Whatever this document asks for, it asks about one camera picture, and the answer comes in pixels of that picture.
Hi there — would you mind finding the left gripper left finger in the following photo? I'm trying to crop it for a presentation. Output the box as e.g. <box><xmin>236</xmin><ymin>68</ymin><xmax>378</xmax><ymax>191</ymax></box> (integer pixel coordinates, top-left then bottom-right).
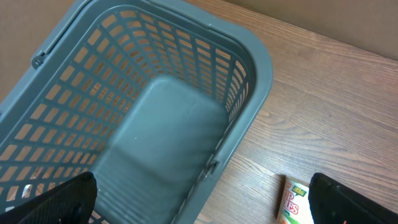
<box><xmin>1</xmin><ymin>172</ymin><xmax>98</xmax><ymax>224</ymax></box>

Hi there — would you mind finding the grey plastic shopping basket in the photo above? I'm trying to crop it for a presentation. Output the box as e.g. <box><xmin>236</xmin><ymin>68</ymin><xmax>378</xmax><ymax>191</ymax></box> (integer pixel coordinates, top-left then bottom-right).
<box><xmin>1</xmin><ymin>1</ymin><xmax>273</xmax><ymax>223</ymax></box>

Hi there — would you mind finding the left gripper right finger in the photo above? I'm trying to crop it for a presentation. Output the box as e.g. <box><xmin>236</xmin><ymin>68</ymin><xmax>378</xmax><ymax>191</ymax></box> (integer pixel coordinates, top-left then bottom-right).
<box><xmin>308</xmin><ymin>172</ymin><xmax>397</xmax><ymax>224</ymax></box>

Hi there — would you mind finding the instant noodle cup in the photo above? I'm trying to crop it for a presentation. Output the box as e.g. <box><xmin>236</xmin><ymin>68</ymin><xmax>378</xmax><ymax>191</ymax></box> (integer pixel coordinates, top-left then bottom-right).
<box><xmin>277</xmin><ymin>175</ymin><xmax>314</xmax><ymax>224</ymax></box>

